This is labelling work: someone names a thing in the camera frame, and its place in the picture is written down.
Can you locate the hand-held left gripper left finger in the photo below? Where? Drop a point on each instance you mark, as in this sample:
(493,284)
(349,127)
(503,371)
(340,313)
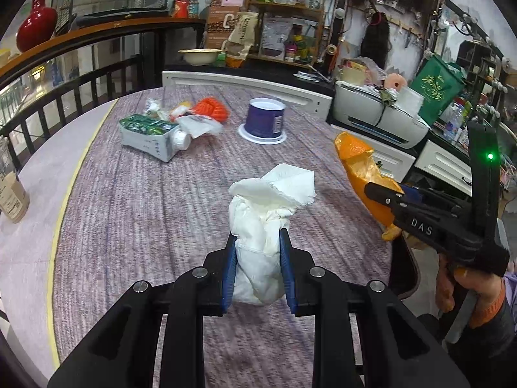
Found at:
(228,275)

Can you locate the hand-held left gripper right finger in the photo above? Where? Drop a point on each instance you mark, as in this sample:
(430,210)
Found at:
(289,270)

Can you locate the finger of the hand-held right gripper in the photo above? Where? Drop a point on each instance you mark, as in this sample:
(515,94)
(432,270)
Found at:
(414,195)
(385,199)

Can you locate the orange peel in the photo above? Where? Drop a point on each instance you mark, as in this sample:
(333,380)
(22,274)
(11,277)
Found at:
(359,169)

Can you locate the orange foam net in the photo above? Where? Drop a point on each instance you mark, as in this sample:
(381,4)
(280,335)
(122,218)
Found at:
(212,108)

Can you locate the person's right hand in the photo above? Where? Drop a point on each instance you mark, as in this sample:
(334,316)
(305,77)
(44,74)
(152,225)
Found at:
(484,295)

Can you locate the clear water bottle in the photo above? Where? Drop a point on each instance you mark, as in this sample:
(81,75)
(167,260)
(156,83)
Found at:
(453,123)

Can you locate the white printer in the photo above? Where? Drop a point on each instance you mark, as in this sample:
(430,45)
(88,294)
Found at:
(363,105)

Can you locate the green tote bag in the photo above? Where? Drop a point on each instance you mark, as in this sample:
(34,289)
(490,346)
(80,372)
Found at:
(434,85)

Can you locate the peach round object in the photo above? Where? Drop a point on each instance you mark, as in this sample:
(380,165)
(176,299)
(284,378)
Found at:
(394,81)

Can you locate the pink plastic bag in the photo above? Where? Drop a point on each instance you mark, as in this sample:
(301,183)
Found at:
(367,66)

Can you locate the purple yogurt cup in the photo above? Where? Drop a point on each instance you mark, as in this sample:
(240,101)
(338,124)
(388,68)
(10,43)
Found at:
(264,121)

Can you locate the white plastic wrapper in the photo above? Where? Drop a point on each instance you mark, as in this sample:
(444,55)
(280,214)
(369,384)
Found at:
(198,126)

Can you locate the green white milk carton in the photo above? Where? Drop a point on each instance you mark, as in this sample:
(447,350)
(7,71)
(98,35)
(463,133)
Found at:
(145,141)

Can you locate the grey foil packet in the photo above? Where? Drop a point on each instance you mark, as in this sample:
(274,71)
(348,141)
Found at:
(276,34)

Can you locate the wooden shelf rack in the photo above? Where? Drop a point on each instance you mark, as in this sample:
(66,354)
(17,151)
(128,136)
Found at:
(286,7)

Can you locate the kraft snack bag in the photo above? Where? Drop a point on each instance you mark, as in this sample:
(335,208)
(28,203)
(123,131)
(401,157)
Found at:
(242,36)

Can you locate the cream bowl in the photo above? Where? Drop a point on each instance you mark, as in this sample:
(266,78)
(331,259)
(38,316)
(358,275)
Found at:
(200,57)

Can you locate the brown paper coffee cup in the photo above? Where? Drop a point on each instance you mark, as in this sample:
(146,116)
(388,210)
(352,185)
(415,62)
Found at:
(12,198)

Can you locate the black railing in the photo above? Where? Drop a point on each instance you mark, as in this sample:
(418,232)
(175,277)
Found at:
(80,85)

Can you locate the brown carton box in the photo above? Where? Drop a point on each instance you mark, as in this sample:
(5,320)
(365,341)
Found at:
(218,16)

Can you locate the small clear jar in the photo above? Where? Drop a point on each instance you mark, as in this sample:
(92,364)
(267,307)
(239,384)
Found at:
(194,7)

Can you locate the red tin can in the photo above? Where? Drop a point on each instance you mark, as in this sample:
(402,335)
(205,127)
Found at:
(182,5)

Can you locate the wooden ledge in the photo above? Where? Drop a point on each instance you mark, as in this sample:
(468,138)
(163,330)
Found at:
(101,28)

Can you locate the red vase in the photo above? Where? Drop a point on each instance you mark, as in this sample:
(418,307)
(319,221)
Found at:
(36,28)

